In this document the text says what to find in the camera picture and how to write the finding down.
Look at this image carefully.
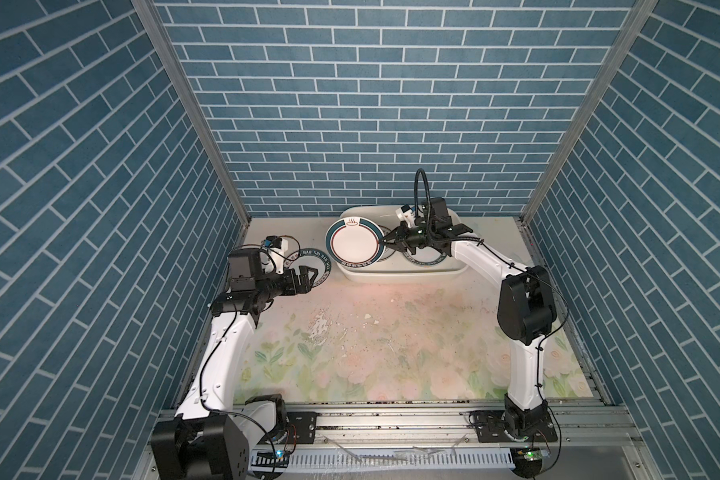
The white slotted cable duct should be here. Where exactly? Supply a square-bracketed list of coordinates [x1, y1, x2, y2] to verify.
[249, 447, 515, 474]

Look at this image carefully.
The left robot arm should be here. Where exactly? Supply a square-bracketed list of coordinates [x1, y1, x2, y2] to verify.
[150, 266, 319, 479]

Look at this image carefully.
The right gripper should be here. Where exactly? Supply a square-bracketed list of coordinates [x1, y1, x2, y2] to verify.
[379, 221, 436, 255]

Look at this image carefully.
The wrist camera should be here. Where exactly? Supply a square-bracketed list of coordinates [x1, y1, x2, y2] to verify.
[395, 204, 421, 228]
[261, 236, 288, 274]

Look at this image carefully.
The aluminium rail frame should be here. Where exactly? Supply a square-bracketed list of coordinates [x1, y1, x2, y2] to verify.
[134, 400, 661, 480]

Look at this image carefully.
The green red rim plate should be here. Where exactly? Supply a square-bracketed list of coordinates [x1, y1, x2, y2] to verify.
[325, 216, 385, 268]

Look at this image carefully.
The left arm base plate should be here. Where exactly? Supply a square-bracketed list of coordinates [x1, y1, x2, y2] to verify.
[279, 411, 318, 446]

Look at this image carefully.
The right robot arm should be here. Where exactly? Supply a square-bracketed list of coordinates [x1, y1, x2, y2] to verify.
[383, 198, 557, 441]

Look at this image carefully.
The white plastic bin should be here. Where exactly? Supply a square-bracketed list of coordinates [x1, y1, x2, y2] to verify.
[337, 205, 468, 284]

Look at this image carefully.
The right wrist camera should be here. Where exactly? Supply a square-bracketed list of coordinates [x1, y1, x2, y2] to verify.
[395, 204, 421, 228]

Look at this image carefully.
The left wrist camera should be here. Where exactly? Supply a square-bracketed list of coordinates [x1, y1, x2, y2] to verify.
[261, 236, 288, 274]

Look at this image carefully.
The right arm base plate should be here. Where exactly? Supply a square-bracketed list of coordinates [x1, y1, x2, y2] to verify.
[465, 410, 558, 443]

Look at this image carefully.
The small green rim plate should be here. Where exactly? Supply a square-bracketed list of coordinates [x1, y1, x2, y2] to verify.
[284, 248, 332, 288]

